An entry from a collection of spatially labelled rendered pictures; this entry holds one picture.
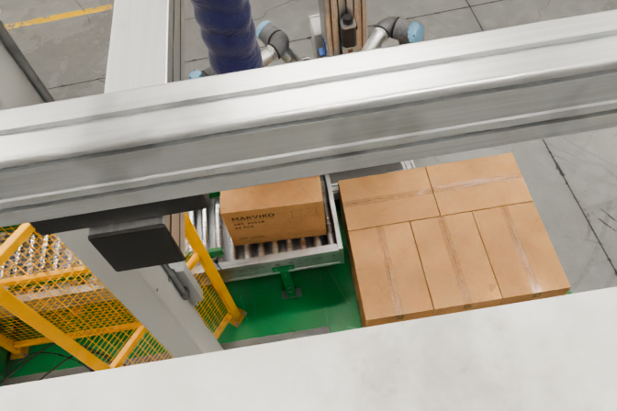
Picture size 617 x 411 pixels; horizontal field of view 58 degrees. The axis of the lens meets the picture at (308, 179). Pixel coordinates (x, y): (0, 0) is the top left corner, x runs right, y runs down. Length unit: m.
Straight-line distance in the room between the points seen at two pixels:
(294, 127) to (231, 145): 0.07
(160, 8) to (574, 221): 3.80
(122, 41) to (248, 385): 0.68
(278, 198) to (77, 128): 2.65
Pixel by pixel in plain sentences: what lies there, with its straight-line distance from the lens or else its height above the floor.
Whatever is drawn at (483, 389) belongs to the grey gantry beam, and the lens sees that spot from 0.44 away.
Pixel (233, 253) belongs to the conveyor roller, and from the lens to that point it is 3.57.
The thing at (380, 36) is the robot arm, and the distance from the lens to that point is 3.06.
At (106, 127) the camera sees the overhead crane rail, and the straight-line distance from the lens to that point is 0.63.
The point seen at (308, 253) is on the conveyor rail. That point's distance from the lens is 3.44.
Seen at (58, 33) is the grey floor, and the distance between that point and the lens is 6.57.
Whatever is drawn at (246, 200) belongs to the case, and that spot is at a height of 0.95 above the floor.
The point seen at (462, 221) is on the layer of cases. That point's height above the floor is 0.54.
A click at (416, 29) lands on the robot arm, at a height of 1.66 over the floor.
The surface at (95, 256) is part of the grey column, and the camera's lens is 1.75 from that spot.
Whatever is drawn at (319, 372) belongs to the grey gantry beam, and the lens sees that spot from 0.44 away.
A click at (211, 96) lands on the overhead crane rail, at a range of 0.62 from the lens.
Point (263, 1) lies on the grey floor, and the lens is 6.11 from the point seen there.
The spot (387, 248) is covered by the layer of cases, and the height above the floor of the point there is 0.54.
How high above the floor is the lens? 3.64
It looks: 55 degrees down
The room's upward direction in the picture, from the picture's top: 10 degrees counter-clockwise
